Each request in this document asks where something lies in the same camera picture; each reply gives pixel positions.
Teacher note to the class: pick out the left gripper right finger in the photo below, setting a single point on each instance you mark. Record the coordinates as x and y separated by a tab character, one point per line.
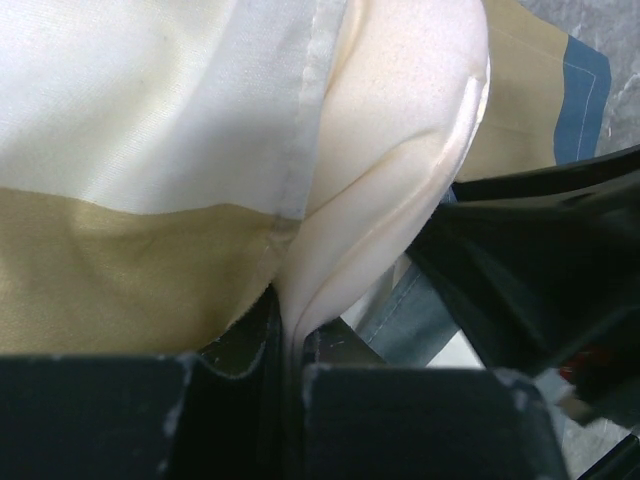
365	419

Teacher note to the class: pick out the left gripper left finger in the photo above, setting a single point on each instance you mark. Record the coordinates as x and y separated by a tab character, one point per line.
212	414

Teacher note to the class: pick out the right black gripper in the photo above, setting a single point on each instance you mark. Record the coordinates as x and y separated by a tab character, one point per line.
540	270

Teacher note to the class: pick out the cream white pillow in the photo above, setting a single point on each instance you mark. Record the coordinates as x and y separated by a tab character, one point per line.
405	97

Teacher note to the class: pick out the blue beige patchwork pillowcase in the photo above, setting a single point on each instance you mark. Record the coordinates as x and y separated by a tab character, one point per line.
157	157

